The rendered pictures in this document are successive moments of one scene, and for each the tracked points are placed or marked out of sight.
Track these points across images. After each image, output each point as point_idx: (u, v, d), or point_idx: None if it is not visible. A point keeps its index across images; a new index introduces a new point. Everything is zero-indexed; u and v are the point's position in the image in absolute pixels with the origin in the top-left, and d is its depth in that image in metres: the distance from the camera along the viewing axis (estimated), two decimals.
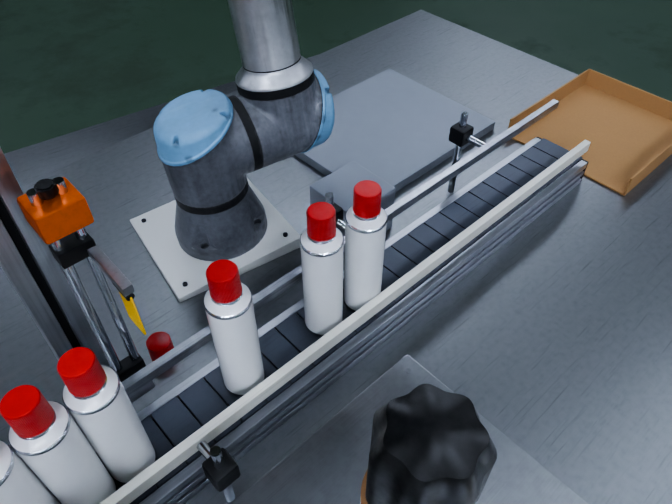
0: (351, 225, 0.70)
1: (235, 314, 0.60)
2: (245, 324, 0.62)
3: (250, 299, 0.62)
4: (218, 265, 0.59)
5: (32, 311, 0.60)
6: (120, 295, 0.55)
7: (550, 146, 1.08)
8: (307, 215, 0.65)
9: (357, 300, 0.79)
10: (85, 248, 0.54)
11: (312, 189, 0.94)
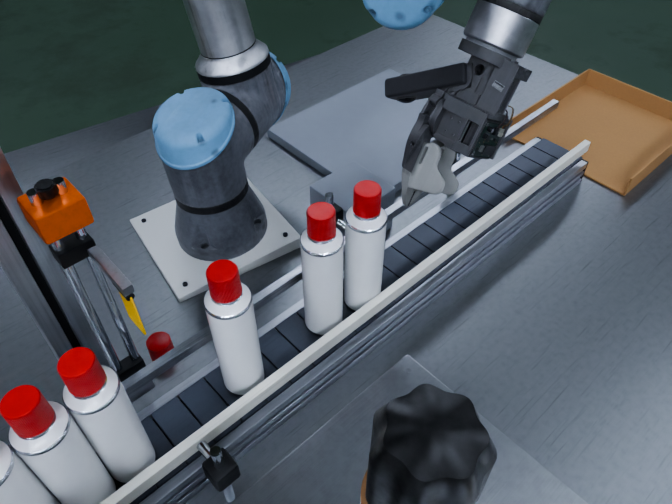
0: (351, 225, 0.70)
1: (235, 314, 0.60)
2: (245, 324, 0.62)
3: (250, 299, 0.62)
4: (218, 265, 0.59)
5: (32, 311, 0.60)
6: (120, 295, 0.55)
7: (550, 146, 1.08)
8: (307, 215, 0.65)
9: (357, 300, 0.79)
10: (85, 248, 0.54)
11: (312, 189, 0.94)
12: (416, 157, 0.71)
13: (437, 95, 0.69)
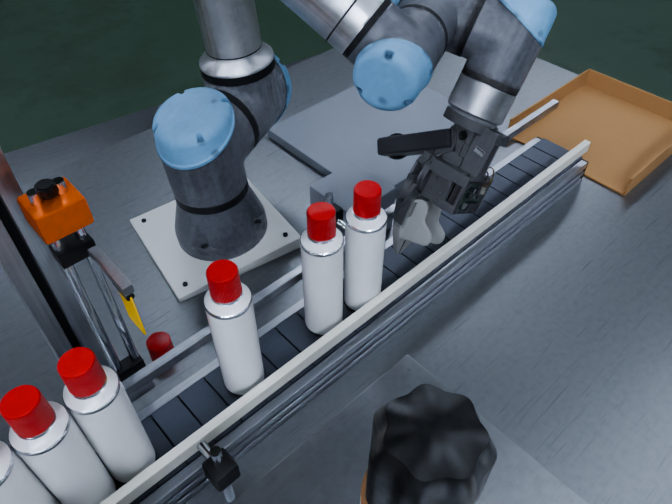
0: (351, 225, 0.70)
1: (235, 314, 0.60)
2: (245, 324, 0.62)
3: (250, 299, 0.62)
4: (218, 265, 0.59)
5: (32, 311, 0.60)
6: (120, 295, 0.55)
7: (550, 146, 1.08)
8: (307, 215, 0.65)
9: (357, 300, 0.79)
10: (85, 248, 0.54)
11: (312, 189, 0.94)
12: (406, 212, 0.78)
13: (424, 157, 0.76)
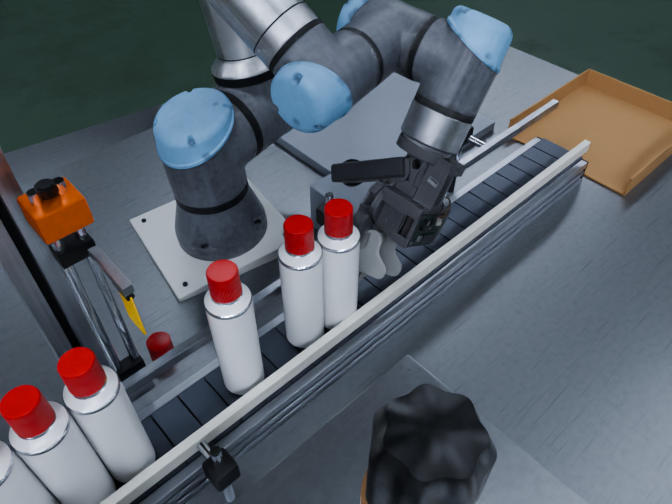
0: (323, 245, 0.68)
1: (235, 314, 0.60)
2: (245, 324, 0.62)
3: (250, 299, 0.62)
4: (218, 265, 0.59)
5: (32, 311, 0.60)
6: (120, 295, 0.55)
7: (550, 146, 1.08)
8: (283, 227, 0.64)
9: (333, 320, 0.77)
10: (85, 248, 0.54)
11: (312, 189, 0.94)
12: (359, 243, 0.74)
13: (377, 186, 0.71)
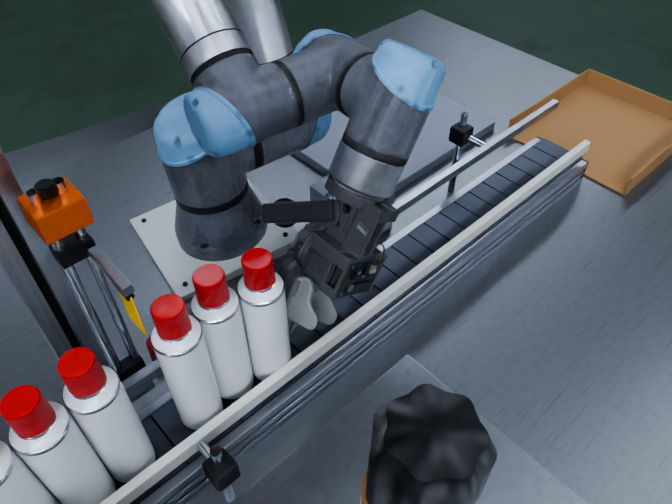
0: (242, 298, 0.62)
1: (186, 350, 0.57)
2: (198, 358, 0.59)
3: (200, 332, 0.59)
4: (163, 301, 0.56)
5: (32, 311, 0.60)
6: (120, 295, 0.55)
7: (550, 146, 1.08)
8: (192, 276, 0.59)
9: (263, 372, 0.71)
10: (85, 248, 0.54)
11: (312, 189, 0.94)
12: (288, 291, 0.68)
13: (306, 231, 0.66)
